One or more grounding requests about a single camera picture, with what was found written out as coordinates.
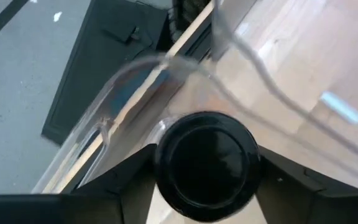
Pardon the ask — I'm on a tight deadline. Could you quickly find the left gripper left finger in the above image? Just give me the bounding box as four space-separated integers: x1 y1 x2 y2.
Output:
0 144 157 224

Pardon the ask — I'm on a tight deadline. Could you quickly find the clear plastic spice bin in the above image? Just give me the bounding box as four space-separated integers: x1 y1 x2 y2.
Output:
31 54 358 195

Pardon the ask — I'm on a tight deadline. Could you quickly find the clear plastic ramen bin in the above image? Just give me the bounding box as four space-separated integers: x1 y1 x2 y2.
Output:
211 0 358 166

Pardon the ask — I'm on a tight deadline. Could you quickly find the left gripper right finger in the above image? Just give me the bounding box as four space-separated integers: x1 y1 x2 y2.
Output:
255 145 358 224

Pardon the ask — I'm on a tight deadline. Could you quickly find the brown spice jar black lid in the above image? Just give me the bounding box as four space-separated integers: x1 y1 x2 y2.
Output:
154 111 263 223

